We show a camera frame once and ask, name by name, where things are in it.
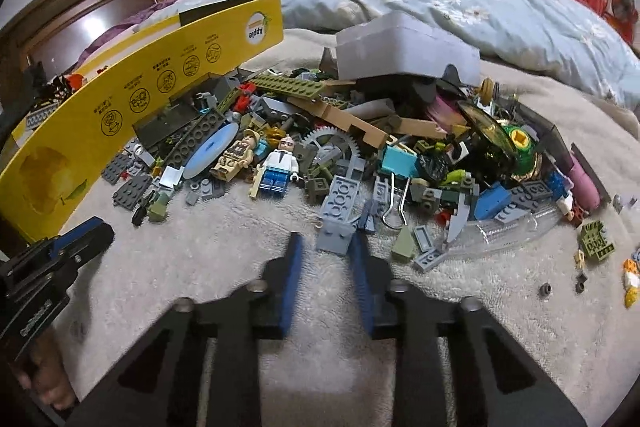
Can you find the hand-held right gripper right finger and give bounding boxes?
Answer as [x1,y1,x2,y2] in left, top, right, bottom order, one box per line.
[347,232,588,427]

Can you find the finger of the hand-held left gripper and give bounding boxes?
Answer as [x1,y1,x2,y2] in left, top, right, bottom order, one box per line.
[61,224,117,274]
[47,216,108,258]

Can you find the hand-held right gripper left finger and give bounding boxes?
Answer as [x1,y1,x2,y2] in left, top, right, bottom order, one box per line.
[65,231,306,427]

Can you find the blue-grey studded brick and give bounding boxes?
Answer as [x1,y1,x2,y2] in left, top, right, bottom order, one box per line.
[316,157,368,256]

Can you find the clear plastic toy piece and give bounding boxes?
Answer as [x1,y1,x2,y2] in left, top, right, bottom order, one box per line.
[445,207,561,253]

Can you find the yellow cardboard box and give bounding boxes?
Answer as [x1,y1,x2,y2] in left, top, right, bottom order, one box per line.
[0,0,285,243]

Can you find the person's left hand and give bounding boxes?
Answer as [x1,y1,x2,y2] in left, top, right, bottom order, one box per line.
[16,336,77,411]

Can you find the olive green minifigure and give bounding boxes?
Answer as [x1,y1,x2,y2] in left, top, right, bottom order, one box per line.
[131,188,172,228]

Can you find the white coat minifigure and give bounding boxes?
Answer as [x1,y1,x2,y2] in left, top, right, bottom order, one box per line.
[248,134,303,200]

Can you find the teal binder clip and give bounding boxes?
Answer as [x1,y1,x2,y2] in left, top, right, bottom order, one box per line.
[377,144,418,228]

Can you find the tan minifigure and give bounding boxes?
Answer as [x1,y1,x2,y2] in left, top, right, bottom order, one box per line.
[210,129,263,182]

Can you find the grey toy gear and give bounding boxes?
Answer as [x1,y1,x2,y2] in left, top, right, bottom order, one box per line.
[300,127,363,168]

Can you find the dark spiky toy figure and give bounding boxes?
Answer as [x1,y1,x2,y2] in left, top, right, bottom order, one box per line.
[47,72,85,102]

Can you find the light blue disc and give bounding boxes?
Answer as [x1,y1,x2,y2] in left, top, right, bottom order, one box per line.
[182,123,241,180]

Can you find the dark cloth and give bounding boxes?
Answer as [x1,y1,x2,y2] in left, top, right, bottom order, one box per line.
[20,62,51,108]

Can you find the pile of toy bricks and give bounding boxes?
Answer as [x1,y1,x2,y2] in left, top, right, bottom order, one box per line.
[102,64,621,273]

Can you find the green and gold spinner disc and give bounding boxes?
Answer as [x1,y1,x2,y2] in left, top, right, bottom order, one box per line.
[457,99,543,180]

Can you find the purple cloth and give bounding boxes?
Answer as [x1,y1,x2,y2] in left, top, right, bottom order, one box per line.
[82,0,201,62]

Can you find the large grey plastic block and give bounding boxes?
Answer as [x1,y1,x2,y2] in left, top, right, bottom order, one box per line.
[335,11,481,82]

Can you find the olive green small plate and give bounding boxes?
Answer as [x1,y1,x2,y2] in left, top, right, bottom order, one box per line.
[580,219,616,263]

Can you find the pink toy piece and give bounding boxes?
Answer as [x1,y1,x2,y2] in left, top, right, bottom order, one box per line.
[567,154,601,208]

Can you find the yellow and white small piece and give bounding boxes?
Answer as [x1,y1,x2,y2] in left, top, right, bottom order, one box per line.
[622,257,640,308]

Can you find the blue floral duvet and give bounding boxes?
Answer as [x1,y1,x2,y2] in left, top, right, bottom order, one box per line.
[135,0,640,112]

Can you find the red electric fan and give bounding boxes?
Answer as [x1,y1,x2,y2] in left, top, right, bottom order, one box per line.
[602,0,638,42]

